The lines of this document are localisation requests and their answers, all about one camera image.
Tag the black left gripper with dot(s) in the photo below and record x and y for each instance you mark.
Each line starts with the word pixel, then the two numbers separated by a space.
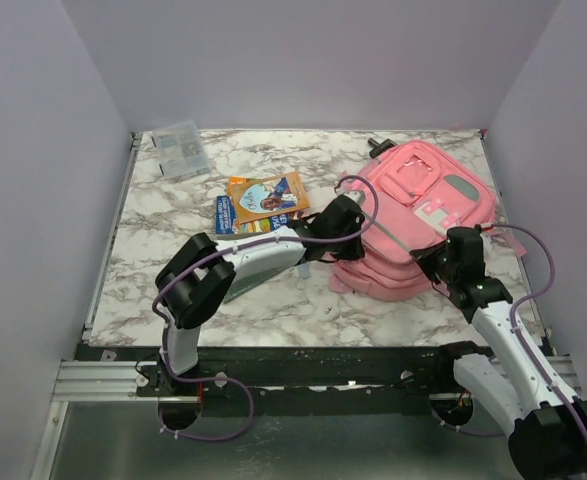
pixel 355 251

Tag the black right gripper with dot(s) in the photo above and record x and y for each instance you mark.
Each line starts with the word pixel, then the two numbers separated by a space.
pixel 426 258

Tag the pink student backpack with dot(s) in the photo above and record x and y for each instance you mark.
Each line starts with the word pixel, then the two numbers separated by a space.
pixel 422 192

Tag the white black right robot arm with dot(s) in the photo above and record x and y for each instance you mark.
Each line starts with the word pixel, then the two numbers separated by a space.
pixel 542 417

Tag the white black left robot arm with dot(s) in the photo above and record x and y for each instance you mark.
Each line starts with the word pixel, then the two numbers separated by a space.
pixel 193 284

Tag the black metal clamp tool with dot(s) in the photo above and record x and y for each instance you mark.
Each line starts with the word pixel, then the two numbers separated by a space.
pixel 378 148

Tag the orange children's book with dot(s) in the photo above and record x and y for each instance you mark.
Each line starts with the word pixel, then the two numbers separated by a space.
pixel 257 199

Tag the blue thick book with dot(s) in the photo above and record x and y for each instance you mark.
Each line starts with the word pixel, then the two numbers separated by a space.
pixel 227 223

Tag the dark green notebook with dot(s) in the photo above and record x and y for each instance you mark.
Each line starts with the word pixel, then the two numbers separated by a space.
pixel 246 284

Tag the clear plastic organizer box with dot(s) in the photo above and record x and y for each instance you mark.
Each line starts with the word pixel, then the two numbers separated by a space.
pixel 180 151

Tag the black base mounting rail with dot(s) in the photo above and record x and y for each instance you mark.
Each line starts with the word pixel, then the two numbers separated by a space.
pixel 299 381

